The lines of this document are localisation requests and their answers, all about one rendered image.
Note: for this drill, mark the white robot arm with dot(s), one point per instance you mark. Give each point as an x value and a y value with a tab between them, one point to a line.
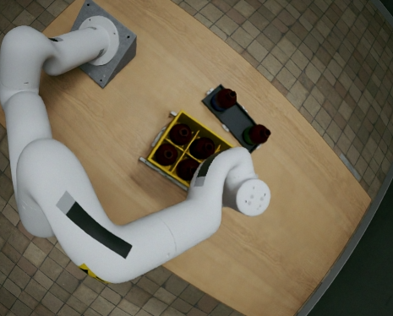
47	174

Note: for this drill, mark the yellow crate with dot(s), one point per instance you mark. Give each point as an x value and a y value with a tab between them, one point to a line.
199	130

